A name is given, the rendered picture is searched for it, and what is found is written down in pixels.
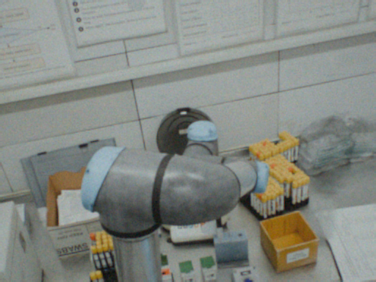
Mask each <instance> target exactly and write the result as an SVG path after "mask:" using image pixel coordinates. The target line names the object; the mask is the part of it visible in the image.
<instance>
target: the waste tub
mask: <svg viewBox="0 0 376 282"><path fill-rule="evenodd" d="M259 223H260V229H261V246H262V247H263V249H264V251H265V253H266V255H267V257H268V259H269V260H270V261H271V263H272V265H273V267H274V268H275V271H276V272H277V273H281V272H285V271H289V270H293V269H296V268H298V267H301V266H304V265H307V264H311V263H314V262H317V257H318V247H319V240H320V239H319V237H318V236H317V235H316V234H315V232H314V231H313V229H312V228H311V226H310V225H309V224H308V222H307V221H306V219H305V218H304V216H303V215H302V214H301V213H300V211H295V212H292V213H289V214H284V215H281V216H278V217H273V218H269V219H267V220H265V221H261V222H259Z"/></svg>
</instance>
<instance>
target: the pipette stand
mask: <svg viewBox="0 0 376 282"><path fill-rule="evenodd" d="M213 235H214V251H215V257H216V263H217V268H222V267H235V266H242V265H249V260H248V242H247V233H246V230H242V231H231V237H230V236H229V232H223V240H222V242H221V243H220V244H218V240H217V235H216V234H213Z"/></svg>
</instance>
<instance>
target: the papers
mask: <svg viewBox="0 0 376 282"><path fill-rule="evenodd" d="M335 234H336V238H333V239H332V241H329V243H330V244H331V247H332V250H333V254H334V256H335V258H336V262H337V265H338V267H339V271H340V273H341V275H342V277H343V281H344V282H376V204H371V205H365V206H354V207H349V208H343V209H338V211H337V218H336V227H335Z"/></svg>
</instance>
